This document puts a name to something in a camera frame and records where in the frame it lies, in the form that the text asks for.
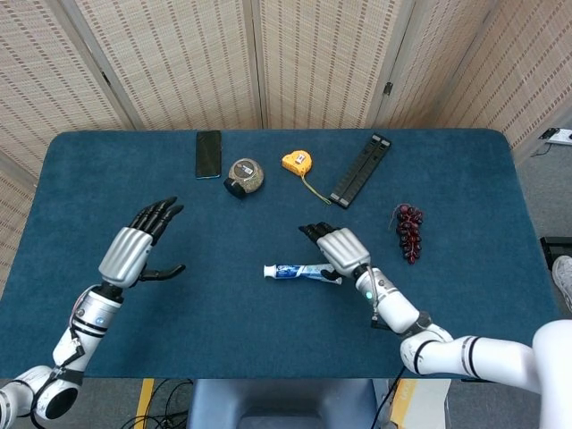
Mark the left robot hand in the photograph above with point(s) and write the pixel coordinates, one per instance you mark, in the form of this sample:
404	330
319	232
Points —
125	254

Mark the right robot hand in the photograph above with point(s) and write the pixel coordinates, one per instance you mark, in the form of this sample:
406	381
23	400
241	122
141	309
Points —
344	250

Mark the white blue toothpaste tube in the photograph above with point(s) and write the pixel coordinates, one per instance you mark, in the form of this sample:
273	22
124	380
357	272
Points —
290	271

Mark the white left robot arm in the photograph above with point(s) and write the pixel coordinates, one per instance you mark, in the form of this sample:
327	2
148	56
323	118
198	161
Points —
85	322

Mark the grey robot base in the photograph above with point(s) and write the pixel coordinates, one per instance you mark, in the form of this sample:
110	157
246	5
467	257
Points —
277	402

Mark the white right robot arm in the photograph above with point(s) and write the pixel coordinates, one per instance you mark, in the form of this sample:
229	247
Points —
447	348

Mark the dark red grape bunch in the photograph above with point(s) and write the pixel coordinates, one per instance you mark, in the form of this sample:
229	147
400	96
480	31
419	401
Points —
409	232

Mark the black folding laptop stand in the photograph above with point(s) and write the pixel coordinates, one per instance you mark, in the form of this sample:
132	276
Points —
359	172

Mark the yellow tape measure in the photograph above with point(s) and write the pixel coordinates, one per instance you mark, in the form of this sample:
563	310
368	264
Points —
296	162

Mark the blue table cloth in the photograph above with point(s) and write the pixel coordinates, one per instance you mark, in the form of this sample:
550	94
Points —
223	313

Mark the round glass jar black lid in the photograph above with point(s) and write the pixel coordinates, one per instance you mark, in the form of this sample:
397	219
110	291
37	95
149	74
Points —
248	174

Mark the black smartphone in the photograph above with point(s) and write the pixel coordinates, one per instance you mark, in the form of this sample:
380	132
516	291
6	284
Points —
208	154

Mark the yellow floor strip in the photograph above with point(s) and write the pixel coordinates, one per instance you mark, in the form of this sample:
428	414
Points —
144	402

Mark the yellow cardboard box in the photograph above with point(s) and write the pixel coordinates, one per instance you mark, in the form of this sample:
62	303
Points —
404	393

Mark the metal screen hinge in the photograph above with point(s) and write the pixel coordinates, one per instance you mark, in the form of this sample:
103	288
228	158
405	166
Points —
389	88

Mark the woven folding screen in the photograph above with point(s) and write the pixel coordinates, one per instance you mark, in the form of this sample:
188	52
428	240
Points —
179	67

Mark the black floor box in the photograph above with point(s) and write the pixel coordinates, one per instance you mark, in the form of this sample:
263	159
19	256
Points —
554	246

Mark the grey shoe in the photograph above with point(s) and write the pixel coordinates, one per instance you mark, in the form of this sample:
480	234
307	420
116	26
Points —
564	277

